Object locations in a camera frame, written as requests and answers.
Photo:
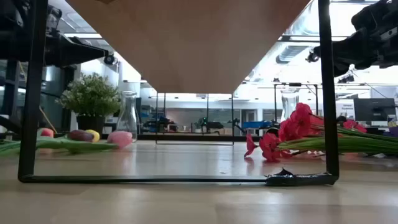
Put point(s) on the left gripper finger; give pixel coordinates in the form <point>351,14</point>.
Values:
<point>84,53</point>

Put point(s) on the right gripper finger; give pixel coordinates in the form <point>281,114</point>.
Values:
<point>345,53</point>

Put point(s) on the clear glass vase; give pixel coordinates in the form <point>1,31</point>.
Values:
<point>127,118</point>
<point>289,101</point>

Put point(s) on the purple artificial flower bunch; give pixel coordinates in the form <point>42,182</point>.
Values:
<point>394,131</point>

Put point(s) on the pink artificial tulip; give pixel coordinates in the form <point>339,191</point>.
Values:
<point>119,139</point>

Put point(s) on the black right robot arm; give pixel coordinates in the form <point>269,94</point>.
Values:
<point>376,15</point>

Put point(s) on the black background robot arm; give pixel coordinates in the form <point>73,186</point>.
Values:
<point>211,125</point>

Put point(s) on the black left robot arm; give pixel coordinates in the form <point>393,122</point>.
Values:
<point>14,37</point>

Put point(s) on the light wooden shelf board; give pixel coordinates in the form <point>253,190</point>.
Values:
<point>186,46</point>

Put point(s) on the ceiling light strip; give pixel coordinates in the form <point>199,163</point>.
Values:
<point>82,35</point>

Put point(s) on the green potted plant black pot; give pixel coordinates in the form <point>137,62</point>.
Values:
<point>90,96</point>

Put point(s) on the black computer monitor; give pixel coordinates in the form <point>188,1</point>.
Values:
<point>374,109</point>

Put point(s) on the blue workbench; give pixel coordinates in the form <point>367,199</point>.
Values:
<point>256,124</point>

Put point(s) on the black tape wad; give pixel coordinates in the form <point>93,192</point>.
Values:
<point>295,180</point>

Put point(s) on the black metal shelf leg frame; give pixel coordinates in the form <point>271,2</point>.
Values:
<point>232,118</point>
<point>32,93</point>

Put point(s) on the white wall sign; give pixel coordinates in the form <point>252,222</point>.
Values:
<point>346,107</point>

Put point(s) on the black metal stand frame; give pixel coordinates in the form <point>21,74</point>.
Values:
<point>295,84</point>

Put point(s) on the black aluminium table frame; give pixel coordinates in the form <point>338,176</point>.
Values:
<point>11,124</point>

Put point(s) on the table edge rail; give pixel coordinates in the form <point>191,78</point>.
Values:
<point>192,137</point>

